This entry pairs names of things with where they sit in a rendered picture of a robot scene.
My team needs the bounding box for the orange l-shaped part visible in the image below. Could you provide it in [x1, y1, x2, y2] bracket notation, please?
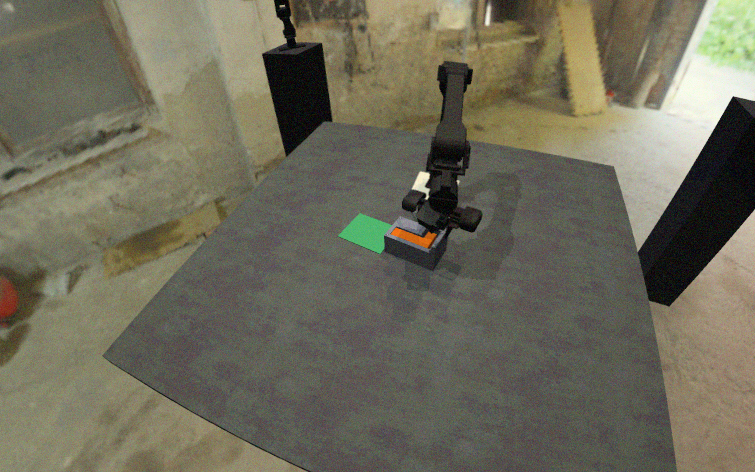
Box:
[391, 228, 437, 249]

